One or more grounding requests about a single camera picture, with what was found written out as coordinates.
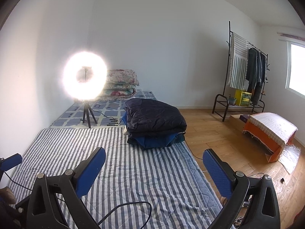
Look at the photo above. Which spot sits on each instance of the person's left hand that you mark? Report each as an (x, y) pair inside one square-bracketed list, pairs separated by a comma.
[(6, 193)]

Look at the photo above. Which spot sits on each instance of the window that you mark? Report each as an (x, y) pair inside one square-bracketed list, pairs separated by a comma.
[(297, 69)]

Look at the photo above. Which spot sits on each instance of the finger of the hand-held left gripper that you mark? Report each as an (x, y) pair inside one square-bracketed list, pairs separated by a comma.
[(11, 162)]

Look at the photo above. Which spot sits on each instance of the window roller blind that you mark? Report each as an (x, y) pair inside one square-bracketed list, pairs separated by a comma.
[(292, 36)]

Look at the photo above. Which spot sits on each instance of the striped blue white mattress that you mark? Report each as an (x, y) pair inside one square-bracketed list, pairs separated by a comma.
[(143, 176)]

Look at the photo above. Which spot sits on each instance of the blue garment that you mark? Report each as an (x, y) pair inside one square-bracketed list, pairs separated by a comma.
[(152, 142)]

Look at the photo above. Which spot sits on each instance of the floral quilt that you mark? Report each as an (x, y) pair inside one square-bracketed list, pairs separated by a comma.
[(119, 93), (121, 75)]

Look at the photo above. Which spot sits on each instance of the small plant pot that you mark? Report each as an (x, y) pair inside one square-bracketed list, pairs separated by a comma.
[(231, 100)]

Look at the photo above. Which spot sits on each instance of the striped hanging towel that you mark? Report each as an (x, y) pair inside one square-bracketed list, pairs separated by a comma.
[(238, 64)]

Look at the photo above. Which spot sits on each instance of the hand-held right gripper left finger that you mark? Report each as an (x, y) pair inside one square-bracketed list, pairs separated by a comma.
[(90, 171)]

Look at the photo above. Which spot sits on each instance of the blue checked bed sheet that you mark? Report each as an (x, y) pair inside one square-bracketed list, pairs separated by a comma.
[(71, 114)]

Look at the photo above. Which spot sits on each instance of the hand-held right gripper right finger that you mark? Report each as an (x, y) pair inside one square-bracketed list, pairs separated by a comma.
[(217, 174)]

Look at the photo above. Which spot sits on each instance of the yellow crate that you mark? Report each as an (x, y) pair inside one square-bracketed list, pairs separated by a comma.
[(243, 97)]

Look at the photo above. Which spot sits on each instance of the dark hanging clothes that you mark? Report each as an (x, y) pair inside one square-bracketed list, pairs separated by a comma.
[(256, 71)]

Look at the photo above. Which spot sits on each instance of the white lace cloth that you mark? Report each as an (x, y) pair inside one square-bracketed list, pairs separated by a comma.
[(274, 126)]

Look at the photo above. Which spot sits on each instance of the flat cardboard box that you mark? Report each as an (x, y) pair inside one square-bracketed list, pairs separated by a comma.
[(237, 122)]

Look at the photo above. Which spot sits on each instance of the black tripod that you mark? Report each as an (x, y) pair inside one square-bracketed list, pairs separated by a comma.
[(86, 114)]

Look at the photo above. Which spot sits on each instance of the clear bubble wrap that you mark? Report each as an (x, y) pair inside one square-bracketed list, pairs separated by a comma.
[(289, 158)]

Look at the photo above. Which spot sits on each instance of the black clothes rack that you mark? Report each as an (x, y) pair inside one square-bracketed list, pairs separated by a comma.
[(230, 52)]

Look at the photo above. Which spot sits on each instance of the orange box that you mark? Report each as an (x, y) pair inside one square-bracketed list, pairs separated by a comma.
[(259, 139)]

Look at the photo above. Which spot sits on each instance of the navy puffer jacket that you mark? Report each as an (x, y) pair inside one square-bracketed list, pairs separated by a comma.
[(154, 116)]

